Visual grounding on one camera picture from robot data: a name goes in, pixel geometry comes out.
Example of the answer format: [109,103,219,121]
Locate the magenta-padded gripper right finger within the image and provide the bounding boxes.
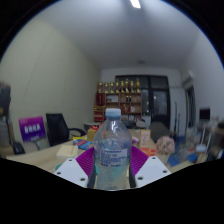
[128,145,172,189]

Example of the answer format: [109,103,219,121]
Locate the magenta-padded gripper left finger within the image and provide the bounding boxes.
[53,147,98,190]

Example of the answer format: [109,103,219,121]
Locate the clear plastic water bottle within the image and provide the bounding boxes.
[93,107,133,192]

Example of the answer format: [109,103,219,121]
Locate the cream notebook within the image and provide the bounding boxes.
[55,144,79,160]

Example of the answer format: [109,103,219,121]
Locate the potted pink flowers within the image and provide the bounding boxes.
[155,135,176,156]

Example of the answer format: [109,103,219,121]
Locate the colourful patterned book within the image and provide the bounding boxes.
[72,138,95,151]

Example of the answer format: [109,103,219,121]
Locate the orange standing card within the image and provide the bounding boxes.
[139,128,152,149]

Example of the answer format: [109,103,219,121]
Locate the grey office chair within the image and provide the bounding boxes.
[149,121,171,143]

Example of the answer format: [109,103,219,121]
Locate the yellow gift box red ribbon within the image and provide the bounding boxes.
[86,124,101,143]

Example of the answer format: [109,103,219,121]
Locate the black office chair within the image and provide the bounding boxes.
[45,113,87,147]

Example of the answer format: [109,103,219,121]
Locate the black suitcase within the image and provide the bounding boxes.
[11,141,26,155]

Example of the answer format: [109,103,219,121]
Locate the purple sign board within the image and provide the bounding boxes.
[18,115,47,143]

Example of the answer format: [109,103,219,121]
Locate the black tripod stand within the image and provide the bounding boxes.
[173,101,182,134]

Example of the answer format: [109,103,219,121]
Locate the wooden shelf unit with trophies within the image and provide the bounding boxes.
[93,78,143,123]

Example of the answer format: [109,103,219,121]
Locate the black computer monitor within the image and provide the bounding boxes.
[198,107,212,122]

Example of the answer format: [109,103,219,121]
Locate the white air conditioner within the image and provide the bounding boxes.
[181,69,194,88]

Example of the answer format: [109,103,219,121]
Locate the ceiling light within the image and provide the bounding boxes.
[129,0,142,9]

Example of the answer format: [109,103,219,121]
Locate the grey bag with tan straps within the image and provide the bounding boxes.
[0,83,12,118]

